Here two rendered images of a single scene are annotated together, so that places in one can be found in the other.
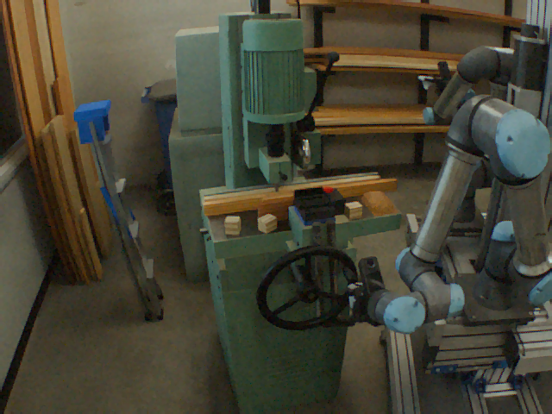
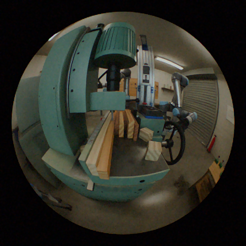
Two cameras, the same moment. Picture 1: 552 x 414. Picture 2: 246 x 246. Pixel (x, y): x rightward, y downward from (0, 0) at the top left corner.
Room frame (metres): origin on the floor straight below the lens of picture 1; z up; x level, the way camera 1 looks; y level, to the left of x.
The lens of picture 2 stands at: (1.20, 0.28, 1.06)
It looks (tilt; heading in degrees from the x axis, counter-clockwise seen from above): 21 degrees down; 281
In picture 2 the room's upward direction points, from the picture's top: 3 degrees clockwise
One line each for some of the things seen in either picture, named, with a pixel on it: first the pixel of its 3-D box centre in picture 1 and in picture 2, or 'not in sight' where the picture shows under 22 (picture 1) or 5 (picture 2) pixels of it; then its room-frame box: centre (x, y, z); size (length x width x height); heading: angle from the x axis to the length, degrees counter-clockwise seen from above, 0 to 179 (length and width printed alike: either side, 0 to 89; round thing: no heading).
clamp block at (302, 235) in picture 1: (318, 227); (147, 122); (1.13, -0.12, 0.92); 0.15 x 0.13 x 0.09; 104
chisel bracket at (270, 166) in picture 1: (274, 166); (108, 102); (1.32, 0.00, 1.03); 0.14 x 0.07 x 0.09; 14
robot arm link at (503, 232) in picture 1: (510, 247); (163, 106); (0.86, -0.63, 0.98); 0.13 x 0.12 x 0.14; 10
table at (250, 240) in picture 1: (309, 226); (132, 129); (1.21, -0.10, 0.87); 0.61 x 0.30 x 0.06; 104
